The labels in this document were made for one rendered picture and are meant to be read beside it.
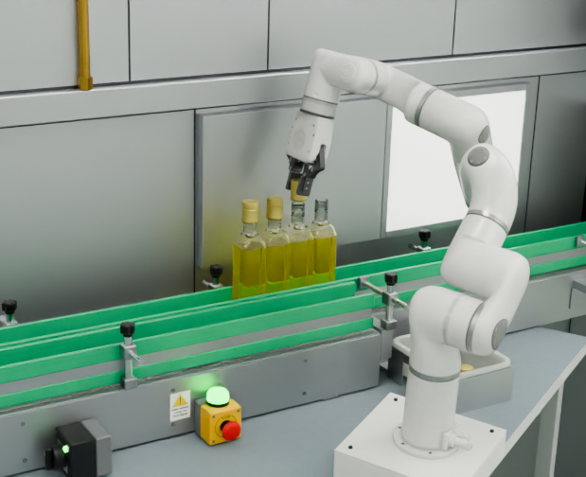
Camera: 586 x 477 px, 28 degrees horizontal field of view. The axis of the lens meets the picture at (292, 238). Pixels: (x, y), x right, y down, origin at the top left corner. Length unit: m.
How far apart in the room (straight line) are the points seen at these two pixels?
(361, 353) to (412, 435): 0.36
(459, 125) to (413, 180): 0.55
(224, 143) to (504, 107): 0.77
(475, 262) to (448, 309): 0.10
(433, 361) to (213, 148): 0.70
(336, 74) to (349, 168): 0.36
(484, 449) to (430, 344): 0.26
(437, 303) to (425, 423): 0.24
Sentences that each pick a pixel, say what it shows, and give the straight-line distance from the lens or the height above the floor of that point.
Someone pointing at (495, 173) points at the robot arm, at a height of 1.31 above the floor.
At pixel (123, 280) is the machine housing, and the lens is 2.55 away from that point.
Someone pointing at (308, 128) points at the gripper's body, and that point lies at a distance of 2.46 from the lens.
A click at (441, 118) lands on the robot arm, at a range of 2.32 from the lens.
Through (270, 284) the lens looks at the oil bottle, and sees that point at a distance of 2.51.
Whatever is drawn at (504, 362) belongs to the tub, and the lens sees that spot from 2.55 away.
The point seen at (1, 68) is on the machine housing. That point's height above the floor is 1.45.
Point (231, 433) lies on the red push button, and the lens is 2.31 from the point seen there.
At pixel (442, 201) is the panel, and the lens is 2.91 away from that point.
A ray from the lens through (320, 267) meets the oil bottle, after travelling 2.56.
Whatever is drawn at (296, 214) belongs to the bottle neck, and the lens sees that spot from 2.51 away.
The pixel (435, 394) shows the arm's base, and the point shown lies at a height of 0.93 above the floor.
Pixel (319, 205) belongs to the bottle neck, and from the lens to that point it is 2.54.
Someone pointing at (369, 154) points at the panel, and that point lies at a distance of 2.74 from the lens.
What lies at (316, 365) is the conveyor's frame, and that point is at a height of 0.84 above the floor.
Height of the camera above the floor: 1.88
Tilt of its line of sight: 19 degrees down
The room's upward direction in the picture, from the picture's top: 2 degrees clockwise
